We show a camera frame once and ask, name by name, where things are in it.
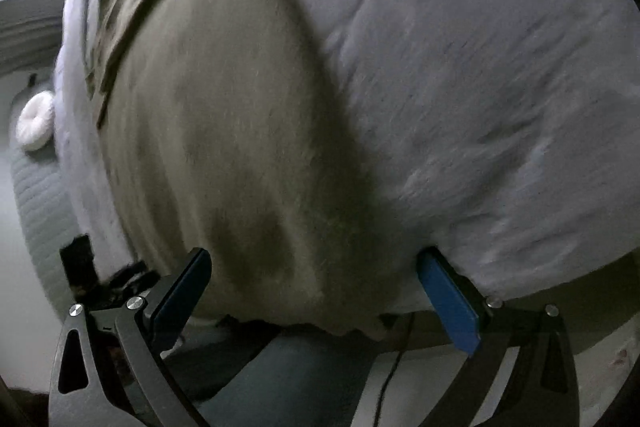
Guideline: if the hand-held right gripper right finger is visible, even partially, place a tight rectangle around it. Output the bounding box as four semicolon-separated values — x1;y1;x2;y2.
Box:
418;246;581;427

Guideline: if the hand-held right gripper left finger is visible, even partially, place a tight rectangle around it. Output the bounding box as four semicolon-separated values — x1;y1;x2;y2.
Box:
48;247;213;427

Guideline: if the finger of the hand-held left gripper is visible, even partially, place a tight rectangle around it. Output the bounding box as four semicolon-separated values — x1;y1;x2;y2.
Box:
59;234;96;297
104;260;162;299

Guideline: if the olive brown knit sweater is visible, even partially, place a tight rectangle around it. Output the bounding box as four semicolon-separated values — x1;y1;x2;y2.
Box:
84;0;403;339

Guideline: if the plain lilac bed sheet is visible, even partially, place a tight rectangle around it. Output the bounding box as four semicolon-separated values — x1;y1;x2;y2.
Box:
53;0;137;269

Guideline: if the white round pleated cushion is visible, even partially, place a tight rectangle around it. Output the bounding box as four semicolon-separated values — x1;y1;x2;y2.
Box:
15;90;55;153

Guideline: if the lavender embossed blanket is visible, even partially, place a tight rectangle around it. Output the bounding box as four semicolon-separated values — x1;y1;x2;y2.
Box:
50;0;640;310

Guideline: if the black cable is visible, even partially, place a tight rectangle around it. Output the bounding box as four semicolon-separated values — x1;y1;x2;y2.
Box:
374;311;417;427

